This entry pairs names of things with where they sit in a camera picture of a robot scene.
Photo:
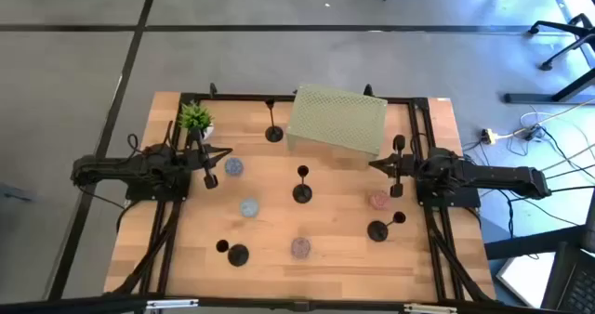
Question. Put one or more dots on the green plant in white pot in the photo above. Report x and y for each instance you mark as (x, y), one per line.
(195, 116)

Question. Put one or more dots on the dark red patterned tin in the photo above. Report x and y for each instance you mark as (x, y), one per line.
(300, 248)

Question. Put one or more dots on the black power adapter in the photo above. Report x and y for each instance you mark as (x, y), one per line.
(532, 133)

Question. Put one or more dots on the dark blue patterned tin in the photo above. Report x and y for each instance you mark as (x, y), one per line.
(234, 166)

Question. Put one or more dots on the black candlestick holder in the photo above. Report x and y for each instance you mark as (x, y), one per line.
(274, 134)
(377, 231)
(238, 255)
(302, 194)

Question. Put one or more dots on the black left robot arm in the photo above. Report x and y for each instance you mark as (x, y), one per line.
(116, 167)

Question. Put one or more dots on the black desk foot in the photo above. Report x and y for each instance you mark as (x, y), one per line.
(534, 98)
(520, 246)

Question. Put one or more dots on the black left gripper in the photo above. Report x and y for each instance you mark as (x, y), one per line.
(199, 147)

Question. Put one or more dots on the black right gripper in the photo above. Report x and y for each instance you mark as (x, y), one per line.
(398, 165)

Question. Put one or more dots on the light blue patterned tin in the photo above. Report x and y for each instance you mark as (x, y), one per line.
(249, 207)

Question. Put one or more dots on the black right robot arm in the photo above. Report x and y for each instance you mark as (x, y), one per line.
(502, 177)

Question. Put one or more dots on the green perforated metal riser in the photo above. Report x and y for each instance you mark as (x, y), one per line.
(337, 116)

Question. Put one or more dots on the black office chair base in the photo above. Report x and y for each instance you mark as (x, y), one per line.
(564, 28)

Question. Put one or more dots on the pink patterned tin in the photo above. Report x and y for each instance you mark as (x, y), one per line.
(380, 201)

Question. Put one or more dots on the silver metal bracket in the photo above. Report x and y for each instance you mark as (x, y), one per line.
(430, 309)
(172, 304)

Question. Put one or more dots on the black aluminium table frame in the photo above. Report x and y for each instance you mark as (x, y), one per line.
(232, 96)

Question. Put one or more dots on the yellow white power strip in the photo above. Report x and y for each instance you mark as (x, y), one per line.
(488, 136)

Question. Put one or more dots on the dark laptop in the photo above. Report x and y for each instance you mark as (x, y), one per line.
(572, 281)

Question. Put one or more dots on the white board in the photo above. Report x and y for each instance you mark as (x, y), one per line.
(525, 277)

